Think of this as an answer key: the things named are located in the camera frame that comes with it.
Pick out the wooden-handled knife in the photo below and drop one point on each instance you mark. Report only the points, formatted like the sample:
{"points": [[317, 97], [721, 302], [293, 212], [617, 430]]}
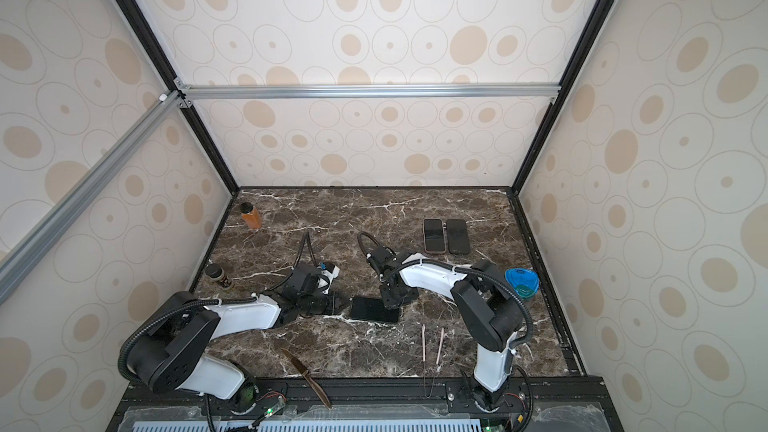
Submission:
{"points": [[304, 372]]}

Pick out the pink phone case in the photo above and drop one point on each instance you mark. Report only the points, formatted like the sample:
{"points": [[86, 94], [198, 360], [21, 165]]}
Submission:
{"points": [[434, 235]]}

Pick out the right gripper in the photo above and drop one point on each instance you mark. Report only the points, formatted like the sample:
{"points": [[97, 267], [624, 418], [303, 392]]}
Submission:
{"points": [[384, 295]]}

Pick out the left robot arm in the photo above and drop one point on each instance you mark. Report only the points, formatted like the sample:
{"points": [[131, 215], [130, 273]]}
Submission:
{"points": [[168, 351]]}

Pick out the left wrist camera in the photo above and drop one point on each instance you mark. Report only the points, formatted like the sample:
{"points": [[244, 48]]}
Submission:
{"points": [[328, 272]]}

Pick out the aluminium frame bar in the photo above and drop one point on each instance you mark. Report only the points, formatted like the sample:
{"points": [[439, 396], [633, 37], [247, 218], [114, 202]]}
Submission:
{"points": [[19, 262], [373, 91]]}

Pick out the right pink chopstick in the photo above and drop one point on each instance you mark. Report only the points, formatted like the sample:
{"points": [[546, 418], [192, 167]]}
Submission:
{"points": [[440, 348]]}

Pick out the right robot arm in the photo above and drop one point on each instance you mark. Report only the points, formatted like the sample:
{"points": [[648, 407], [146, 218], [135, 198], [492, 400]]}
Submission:
{"points": [[494, 314]]}

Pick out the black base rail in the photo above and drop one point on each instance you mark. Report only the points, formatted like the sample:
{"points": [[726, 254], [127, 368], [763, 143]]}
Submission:
{"points": [[399, 404]]}

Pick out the orange bottle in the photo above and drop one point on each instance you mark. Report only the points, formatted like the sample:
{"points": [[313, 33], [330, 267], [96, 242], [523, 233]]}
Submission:
{"points": [[250, 216]]}

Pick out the dark jar with lid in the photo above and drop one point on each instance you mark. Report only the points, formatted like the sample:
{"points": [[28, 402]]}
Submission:
{"points": [[217, 274]]}

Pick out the aluminium frame bar back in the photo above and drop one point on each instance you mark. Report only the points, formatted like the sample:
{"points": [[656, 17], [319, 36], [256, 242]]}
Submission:
{"points": [[373, 91]]}

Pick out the blue round lid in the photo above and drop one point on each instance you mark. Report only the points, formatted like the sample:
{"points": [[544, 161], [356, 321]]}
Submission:
{"points": [[525, 282]]}

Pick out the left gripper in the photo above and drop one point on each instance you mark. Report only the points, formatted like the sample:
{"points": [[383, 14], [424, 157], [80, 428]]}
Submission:
{"points": [[334, 299]]}

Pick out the aluminium frame bar left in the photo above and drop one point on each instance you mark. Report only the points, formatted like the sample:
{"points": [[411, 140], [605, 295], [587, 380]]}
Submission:
{"points": [[19, 262]]}

